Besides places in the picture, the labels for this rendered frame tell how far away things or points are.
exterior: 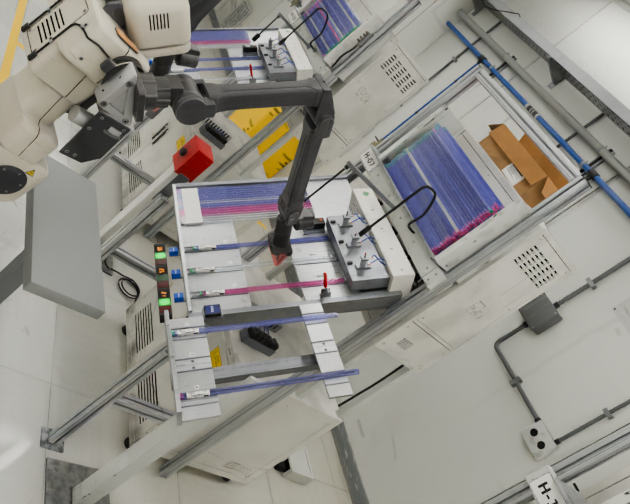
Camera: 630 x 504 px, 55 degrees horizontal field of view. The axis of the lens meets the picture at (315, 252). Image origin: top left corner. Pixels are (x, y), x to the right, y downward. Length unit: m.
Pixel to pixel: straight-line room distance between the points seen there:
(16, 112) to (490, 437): 2.68
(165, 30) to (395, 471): 2.76
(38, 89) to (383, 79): 2.03
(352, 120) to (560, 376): 1.71
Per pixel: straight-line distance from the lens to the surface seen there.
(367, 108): 3.36
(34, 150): 1.72
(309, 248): 2.21
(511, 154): 2.60
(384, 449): 3.72
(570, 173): 2.09
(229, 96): 1.55
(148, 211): 2.54
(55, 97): 1.68
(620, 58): 4.41
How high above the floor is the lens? 1.69
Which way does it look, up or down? 17 degrees down
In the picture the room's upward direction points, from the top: 53 degrees clockwise
